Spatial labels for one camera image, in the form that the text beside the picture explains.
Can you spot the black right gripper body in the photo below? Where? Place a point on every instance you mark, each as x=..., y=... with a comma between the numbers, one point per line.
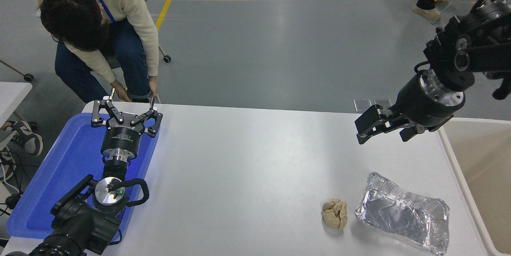
x=415, y=106

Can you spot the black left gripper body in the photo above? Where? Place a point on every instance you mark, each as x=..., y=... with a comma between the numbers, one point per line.
x=119, y=140

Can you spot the foil tray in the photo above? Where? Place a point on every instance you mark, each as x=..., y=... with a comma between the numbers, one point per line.
x=403, y=212

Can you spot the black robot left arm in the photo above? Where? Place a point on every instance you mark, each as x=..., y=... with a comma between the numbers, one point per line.
x=80, y=224

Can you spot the metal floor plate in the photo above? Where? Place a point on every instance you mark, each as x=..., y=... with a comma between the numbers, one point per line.
x=361, y=104
x=383, y=102

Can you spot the seated person's right hand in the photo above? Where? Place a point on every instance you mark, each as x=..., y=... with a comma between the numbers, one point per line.
x=121, y=92

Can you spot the seated person's left hand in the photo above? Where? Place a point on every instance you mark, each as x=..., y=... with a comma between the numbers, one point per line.
x=153, y=86

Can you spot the blue plastic tray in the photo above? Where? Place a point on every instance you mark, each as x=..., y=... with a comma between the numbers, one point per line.
x=60, y=168

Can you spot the grey wheeled office chair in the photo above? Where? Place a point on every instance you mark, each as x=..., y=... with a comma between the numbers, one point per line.
x=163, y=53

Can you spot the large pale bin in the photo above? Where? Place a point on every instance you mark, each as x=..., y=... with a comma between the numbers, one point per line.
x=487, y=176

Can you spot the grey and white sneaker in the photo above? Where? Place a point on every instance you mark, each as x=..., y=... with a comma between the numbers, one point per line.
x=28, y=138

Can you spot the grey chair leg with caster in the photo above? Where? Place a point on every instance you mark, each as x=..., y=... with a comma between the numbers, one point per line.
x=27, y=76

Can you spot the crumpled tan paper ball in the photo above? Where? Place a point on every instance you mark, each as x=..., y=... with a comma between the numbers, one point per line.
x=334, y=215

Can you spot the small white table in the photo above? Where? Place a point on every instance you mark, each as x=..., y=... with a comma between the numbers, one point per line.
x=12, y=96

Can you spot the seated person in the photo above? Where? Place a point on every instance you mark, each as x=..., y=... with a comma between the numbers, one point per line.
x=100, y=8

